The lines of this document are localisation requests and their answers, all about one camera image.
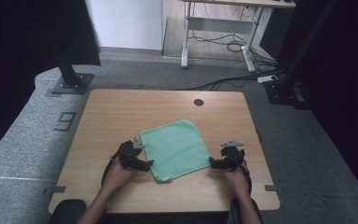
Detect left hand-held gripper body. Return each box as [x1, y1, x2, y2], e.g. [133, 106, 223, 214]
[117, 136, 146, 171]

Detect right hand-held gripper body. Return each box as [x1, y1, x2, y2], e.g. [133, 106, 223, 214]
[219, 139, 246, 172]

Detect green microfibre cloth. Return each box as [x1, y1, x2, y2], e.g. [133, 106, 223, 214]
[139, 119, 213, 183]

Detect person's right hand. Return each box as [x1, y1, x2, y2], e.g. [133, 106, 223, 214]
[225, 170, 251, 200]

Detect person's left hand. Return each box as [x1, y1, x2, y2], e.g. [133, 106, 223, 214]
[103, 158, 138, 190]

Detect white power strip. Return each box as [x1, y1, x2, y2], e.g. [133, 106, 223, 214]
[256, 75, 280, 84]

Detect black metal stand with base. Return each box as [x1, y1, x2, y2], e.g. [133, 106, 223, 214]
[50, 43, 95, 96]
[263, 0, 338, 110]

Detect black computer case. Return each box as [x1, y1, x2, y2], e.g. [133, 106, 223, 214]
[259, 7, 294, 61]

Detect dark curtain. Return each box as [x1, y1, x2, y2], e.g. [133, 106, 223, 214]
[0, 0, 102, 163]
[278, 0, 358, 210]

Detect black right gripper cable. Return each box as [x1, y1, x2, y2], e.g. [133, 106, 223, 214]
[227, 153, 254, 195]

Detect long black floor cable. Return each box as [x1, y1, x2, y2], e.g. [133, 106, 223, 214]
[186, 69, 288, 91]

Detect bundle of black floor cables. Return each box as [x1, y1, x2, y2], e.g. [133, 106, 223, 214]
[188, 31, 278, 64]

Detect white desk frame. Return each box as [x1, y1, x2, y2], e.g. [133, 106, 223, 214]
[180, 0, 296, 73]

